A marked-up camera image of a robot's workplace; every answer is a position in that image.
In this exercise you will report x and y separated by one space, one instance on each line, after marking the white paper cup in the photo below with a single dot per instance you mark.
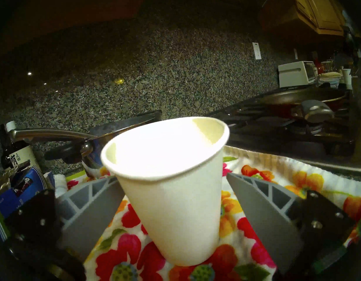
174 201
346 77

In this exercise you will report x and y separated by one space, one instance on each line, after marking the white toaster oven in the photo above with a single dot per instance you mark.
294 74

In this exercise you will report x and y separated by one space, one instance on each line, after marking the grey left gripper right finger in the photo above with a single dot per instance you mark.
265 213

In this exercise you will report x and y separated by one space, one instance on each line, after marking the white wall power outlet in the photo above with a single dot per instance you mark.
256 51

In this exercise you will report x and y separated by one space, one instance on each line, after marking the dark nonstick frying pan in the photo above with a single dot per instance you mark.
297 97

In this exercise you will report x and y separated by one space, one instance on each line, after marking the dark bottle white cap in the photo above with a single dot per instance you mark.
19 154

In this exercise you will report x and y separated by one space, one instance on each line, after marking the small white wall plate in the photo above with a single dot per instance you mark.
296 54

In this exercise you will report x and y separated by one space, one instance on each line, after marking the floral kitchen towel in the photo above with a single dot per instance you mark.
256 163

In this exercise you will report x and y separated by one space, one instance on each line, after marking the wooden wall cabinet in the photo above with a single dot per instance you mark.
320 11

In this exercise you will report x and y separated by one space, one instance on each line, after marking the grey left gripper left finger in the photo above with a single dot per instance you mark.
89 213

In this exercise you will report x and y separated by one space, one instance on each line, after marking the stainless steel pot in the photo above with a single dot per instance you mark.
92 154

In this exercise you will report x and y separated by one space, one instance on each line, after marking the folded dishcloth stack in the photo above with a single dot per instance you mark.
329 77

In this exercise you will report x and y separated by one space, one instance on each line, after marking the large black burner grate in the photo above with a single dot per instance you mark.
256 122

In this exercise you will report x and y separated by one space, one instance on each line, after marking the red bottle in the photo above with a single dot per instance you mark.
319 67

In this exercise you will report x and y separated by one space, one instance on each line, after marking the blue foil sheets box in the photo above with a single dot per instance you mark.
19 192

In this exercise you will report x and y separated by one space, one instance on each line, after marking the black gas stove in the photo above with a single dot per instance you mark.
285 145

